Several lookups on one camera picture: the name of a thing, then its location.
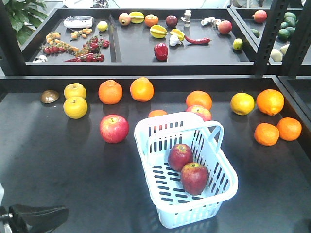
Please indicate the white garlic bulb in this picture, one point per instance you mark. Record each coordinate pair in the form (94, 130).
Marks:
(174, 40)

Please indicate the red bell pepper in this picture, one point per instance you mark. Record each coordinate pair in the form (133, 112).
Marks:
(161, 52)

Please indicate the big orange grapefruit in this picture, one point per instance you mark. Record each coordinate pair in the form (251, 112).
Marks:
(199, 97)

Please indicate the yellow lemon upper tray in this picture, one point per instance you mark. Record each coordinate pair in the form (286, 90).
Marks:
(102, 26)

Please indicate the large orange fruit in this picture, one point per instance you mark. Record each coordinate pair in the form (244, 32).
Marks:
(270, 102)

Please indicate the small orange right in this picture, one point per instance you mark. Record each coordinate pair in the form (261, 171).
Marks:
(289, 128)

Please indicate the orange with knob top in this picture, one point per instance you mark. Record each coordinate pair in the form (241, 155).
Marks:
(110, 92)

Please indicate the small orange left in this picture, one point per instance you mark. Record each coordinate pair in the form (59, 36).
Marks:
(266, 134)

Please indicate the red apple left edge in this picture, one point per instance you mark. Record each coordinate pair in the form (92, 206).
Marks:
(200, 110)

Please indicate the light blue plastic basket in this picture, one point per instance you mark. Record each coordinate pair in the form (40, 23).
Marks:
(155, 137)

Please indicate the potted green plant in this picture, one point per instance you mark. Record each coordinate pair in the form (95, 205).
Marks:
(25, 16)

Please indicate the small orange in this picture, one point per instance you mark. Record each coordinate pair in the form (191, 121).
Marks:
(289, 128)
(266, 134)
(156, 113)

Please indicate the red chili pepper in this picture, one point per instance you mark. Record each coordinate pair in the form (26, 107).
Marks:
(201, 41)

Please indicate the small orange centre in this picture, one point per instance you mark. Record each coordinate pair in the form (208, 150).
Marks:
(156, 113)

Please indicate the yellow apple front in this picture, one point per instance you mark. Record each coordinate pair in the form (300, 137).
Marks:
(75, 107)

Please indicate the white electronic scale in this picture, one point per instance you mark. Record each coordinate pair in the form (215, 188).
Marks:
(79, 22)

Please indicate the yellow apple rear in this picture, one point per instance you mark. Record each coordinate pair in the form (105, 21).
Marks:
(74, 90)

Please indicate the red apple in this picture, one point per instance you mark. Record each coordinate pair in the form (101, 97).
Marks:
(194, 177)
(114, 128)
(179, 155)

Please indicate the round orange rear centre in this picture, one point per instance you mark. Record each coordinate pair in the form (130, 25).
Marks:
(141, 89)

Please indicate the yellow brown pear fruit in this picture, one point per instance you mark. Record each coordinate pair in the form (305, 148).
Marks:
(242, 103)

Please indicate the black wooden produce stand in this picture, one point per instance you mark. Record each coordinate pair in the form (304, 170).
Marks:
(47, 158)

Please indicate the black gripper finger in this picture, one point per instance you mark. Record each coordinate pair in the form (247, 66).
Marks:
(30, 219)

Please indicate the yellow apple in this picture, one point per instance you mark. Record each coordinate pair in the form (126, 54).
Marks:
(74, 90)
(75, 107)

